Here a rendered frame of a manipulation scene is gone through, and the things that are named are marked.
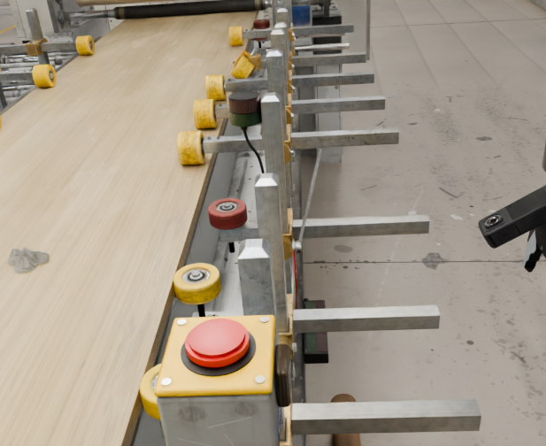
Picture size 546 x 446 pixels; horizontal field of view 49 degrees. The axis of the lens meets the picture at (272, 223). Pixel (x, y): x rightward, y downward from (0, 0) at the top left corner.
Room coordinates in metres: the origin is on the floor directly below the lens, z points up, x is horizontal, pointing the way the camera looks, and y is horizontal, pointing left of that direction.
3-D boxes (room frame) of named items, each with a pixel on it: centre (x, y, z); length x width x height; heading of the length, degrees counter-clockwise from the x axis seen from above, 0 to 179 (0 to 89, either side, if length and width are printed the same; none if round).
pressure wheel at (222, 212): (1.10, 0.09, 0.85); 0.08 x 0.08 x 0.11
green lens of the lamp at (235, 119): (1.05, 0.03, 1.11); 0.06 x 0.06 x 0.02
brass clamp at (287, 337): (0.82, 0.00, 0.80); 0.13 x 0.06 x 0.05; 176
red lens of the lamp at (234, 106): (1.05, 0.03, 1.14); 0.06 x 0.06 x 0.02
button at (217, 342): (0.29, 0.04, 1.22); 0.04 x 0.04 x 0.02
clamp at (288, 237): (1.07, -0.01, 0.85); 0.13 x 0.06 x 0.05; 176
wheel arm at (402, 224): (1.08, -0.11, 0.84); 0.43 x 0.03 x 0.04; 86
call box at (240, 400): (0.29, 0.04, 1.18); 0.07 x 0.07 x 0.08; 86
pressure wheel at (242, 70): (2.10, 0.06, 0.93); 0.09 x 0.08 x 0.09; 86
